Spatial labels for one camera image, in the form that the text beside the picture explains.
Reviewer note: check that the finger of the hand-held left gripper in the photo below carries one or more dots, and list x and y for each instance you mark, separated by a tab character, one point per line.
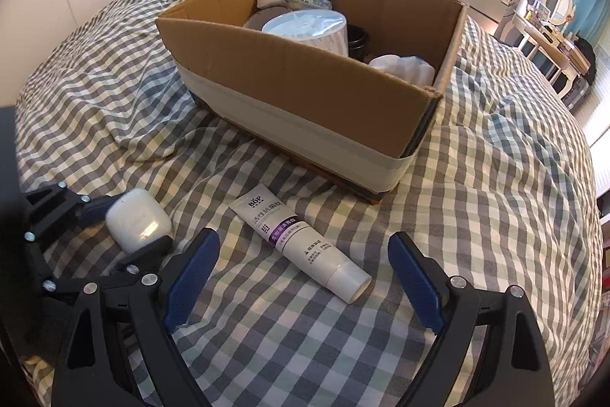
57	204
143	261

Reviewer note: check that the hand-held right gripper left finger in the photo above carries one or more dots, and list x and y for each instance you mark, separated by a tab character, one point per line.
193	278

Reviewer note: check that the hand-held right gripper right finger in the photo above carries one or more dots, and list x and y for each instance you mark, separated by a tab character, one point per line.
414	283

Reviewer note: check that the white earbuds case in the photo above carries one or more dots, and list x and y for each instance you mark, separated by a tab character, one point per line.
138	218

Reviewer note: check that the white cream tube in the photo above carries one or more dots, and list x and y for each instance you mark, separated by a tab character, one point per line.
300	240

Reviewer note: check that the brown cardboard box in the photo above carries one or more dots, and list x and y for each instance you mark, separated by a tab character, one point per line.
286	73

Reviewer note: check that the black round jar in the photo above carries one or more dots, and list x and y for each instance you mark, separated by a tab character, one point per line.
357	41

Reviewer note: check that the clear cotton swab container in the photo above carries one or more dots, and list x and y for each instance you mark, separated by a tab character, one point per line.
309	32

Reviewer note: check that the grey checked blanket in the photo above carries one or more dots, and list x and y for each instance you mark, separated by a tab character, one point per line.
486	206

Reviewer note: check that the dark grey suitcase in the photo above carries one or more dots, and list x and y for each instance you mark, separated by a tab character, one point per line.
577	92

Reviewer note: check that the grey round container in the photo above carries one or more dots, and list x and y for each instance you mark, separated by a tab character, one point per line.
259	21

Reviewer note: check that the white dressing table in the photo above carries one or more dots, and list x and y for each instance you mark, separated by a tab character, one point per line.
548	49

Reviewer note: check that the black bag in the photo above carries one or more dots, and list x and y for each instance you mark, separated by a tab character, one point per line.
586	61

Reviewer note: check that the white oval mirror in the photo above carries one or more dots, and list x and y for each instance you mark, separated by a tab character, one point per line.
557	0

